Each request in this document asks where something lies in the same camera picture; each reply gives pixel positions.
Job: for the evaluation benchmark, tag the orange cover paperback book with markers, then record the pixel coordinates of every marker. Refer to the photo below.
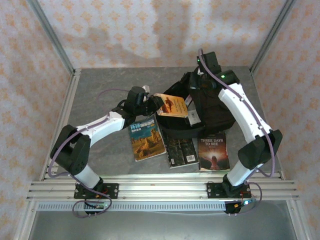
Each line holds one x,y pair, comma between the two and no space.
175,105

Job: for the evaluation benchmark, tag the blue desert landscape magazine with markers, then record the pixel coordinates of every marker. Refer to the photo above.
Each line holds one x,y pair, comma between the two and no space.
146,140

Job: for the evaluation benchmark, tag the black fabric backpack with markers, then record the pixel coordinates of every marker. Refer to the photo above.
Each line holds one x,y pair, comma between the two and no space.
215,112

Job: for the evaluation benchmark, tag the black cover paperback book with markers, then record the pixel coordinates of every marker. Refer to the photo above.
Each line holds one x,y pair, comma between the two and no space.
182,152

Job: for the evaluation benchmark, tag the Three Days To See book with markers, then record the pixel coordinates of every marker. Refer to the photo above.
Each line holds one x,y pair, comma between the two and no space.
213,152

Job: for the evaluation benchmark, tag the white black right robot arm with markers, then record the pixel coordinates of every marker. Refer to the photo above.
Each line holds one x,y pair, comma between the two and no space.
240,110

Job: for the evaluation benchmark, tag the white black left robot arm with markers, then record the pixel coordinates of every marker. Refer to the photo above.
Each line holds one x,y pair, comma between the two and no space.
72,152

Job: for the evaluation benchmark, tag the small circuit board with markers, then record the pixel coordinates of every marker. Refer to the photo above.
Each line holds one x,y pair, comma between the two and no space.
243,203
100,205

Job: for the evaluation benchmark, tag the grey metal sheet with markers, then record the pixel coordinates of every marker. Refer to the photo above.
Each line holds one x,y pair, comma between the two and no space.
162,227

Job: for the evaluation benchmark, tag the aluminium side frame rail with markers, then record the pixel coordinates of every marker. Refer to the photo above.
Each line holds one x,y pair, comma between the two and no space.
68,100

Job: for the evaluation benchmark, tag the aluminium frame post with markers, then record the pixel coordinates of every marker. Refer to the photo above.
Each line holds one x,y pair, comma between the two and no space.
273,32
51,33

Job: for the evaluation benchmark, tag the aluminium front frame rail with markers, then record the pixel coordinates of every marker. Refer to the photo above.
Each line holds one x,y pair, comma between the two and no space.
162,187

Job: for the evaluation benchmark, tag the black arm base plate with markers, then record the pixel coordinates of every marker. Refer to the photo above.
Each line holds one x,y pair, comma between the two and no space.
113,191
212,190

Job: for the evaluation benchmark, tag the aluminium lower frame bar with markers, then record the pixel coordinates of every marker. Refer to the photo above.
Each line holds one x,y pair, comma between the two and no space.
300,222
23,225

